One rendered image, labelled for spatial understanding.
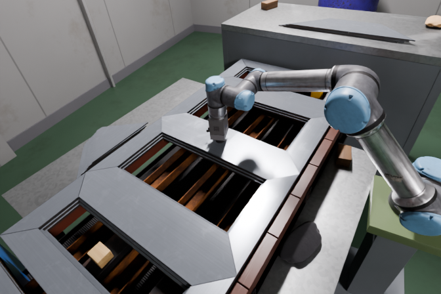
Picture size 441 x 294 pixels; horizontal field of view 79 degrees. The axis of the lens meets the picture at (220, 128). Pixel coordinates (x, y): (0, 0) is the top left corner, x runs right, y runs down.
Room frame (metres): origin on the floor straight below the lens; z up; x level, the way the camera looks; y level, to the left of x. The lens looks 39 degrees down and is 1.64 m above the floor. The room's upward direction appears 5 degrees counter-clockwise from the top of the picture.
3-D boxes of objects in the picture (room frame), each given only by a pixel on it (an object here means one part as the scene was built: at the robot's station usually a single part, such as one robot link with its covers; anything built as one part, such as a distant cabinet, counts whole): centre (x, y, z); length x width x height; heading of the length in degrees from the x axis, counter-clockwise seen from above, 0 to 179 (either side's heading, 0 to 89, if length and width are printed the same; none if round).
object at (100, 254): (0.46, 0.43, 0.79); 0.06 x 0.05 x 0.04; 51
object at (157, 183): (1.03, 0.15, 0.70); 1.66 x 0.08 x 0.05; 141
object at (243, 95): (0.86, -0.09, 1.10); 0.11 x 0.11 x 0.08; 53
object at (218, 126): (0.92, 0.02, 0.94); 0.10 x 0.09 x 0.16; 74
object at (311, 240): (0.49, -0.25, 0.70); 0.20 x 0.10 x 0.03; 127
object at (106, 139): (1.06, 0.60, 0.77); 0.45 x 0.20 x 0.04; 141
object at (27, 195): (1.18, 0.51, 0.74); 1.20 x 0.26 x 0.03; 141
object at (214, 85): (0.91, 0.00, 1.10); 0.09 x 0.08 x 0.11; 53
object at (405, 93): (1.50, -0.59, 0.51); 1.30 x 0.04 x 1.01; 51
